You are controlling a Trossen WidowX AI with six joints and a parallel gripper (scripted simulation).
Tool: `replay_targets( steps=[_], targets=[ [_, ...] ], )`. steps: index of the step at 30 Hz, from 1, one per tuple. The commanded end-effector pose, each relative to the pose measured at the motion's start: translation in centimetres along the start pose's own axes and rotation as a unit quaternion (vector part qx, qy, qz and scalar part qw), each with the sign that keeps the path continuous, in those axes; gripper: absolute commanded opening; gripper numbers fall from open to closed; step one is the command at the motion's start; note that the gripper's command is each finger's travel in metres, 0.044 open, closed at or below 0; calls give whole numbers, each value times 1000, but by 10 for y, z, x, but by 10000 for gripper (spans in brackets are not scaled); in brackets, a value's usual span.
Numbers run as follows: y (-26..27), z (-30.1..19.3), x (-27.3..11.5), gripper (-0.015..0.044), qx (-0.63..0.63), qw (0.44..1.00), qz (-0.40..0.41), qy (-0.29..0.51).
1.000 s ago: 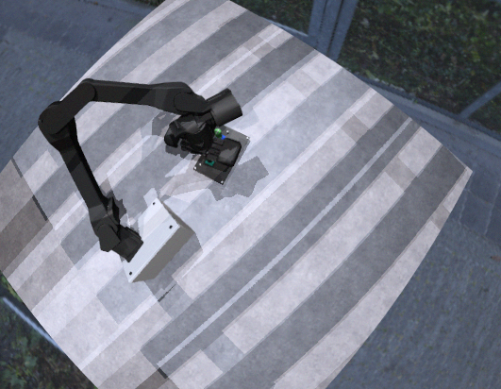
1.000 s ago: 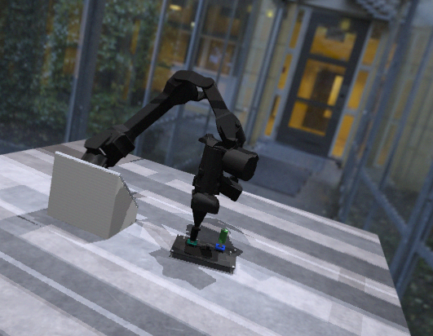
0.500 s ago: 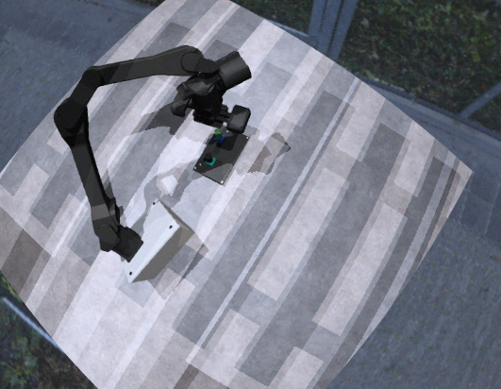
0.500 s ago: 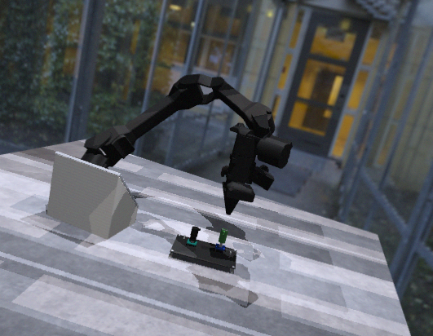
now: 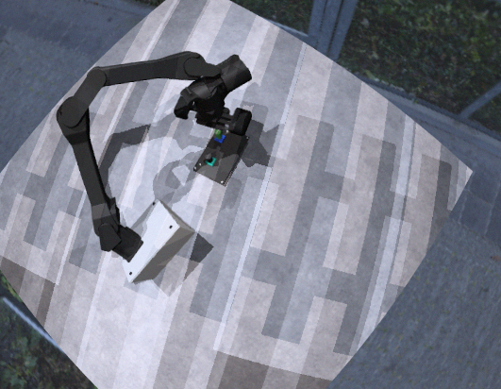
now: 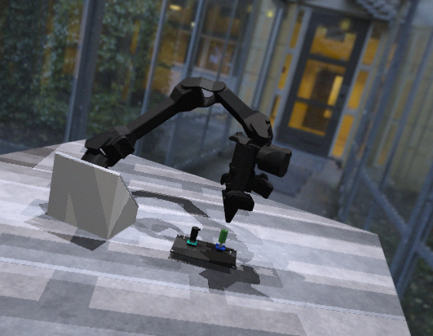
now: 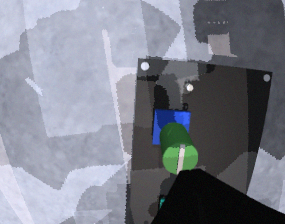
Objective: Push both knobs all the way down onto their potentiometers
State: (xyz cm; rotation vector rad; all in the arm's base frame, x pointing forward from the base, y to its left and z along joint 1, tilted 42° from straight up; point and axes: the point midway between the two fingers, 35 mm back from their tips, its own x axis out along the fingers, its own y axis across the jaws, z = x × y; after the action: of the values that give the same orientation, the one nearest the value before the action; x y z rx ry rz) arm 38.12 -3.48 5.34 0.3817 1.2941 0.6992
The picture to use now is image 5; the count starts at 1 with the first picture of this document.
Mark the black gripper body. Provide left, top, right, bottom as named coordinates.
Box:
left=174, top=93, right=252, bottom=136

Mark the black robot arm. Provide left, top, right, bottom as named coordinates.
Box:
left=56, top=51, right=252, bottom=262

